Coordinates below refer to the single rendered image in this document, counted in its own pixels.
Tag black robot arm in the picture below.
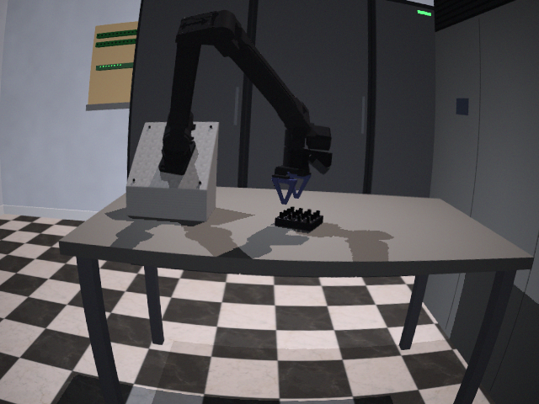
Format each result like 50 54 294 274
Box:
158 10 332 175

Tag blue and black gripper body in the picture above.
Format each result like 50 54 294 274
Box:
272 146 311 179

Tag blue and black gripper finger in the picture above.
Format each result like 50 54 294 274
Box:
272 178 297 205
288 172 311 199

